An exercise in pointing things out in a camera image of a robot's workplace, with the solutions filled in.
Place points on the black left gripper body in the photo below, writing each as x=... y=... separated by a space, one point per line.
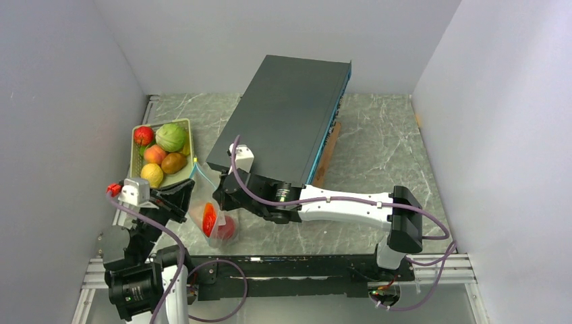
x=146 y=233

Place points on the brown kiwi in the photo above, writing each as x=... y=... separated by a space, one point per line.
x=173 y=163

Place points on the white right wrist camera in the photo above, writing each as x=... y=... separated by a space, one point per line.
x=242 y=157

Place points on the green cabbage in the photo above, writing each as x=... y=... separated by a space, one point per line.
x=171 y=137

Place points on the pale green plastic basket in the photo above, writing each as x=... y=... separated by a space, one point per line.
x=137 y=162

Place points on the red apple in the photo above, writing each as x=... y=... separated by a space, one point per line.
x=143 y=135

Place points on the wooden board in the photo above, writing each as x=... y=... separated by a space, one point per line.
x=319 y=178

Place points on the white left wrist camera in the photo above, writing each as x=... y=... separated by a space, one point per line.
x=132 y=191

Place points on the clear zip bag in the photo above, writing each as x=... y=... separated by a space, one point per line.
x=207 y=182

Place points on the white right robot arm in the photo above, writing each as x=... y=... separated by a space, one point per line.
x=397 y=213

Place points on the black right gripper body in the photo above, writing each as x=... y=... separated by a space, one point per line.
x=228 y=202

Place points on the orange peach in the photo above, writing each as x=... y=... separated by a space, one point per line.
x=154 y=154

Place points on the yellow lemon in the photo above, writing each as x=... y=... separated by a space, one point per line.
x=153 y=173

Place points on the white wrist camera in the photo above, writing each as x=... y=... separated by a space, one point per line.
x=132 y=191
x=242 y=157

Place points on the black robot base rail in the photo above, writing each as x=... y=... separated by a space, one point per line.
x=351 y=275

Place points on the orange carrot piece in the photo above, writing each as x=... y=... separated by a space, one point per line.
x=209 y=219

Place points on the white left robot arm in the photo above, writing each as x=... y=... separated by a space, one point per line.
x=146 y=265

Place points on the grey network switch box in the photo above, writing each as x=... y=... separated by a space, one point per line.
x=284 y=117

